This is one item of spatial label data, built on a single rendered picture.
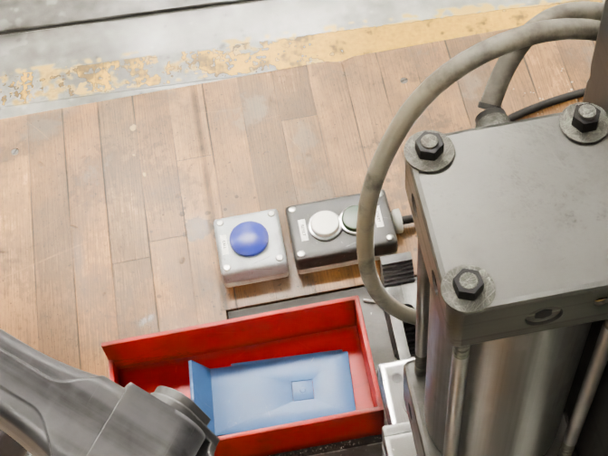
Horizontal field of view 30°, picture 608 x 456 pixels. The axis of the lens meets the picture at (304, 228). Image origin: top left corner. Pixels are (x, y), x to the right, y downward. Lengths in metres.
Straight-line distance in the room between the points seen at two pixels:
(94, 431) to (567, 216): 0.36
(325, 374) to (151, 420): 0.40
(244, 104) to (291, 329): 0.30
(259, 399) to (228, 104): 0.37
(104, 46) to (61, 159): 1.32
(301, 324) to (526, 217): 0.64
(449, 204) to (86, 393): 0.32
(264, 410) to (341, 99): 0.38
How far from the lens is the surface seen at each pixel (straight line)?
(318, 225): 1.15
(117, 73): 2.55
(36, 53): 2.64
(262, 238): 1.15
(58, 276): 1.22
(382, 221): 1.16
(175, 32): 2.60
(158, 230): 1.22
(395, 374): 0.85
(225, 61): 2.52
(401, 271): 1.08
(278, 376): 1.11
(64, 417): 0.73
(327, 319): 1.11
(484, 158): 0.50
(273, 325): 1.10
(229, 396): 1.11
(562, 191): 0.50
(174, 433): 0.74
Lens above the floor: 1.92
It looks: 59 degrees down
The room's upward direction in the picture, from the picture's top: 8 degrees counter-clockwise
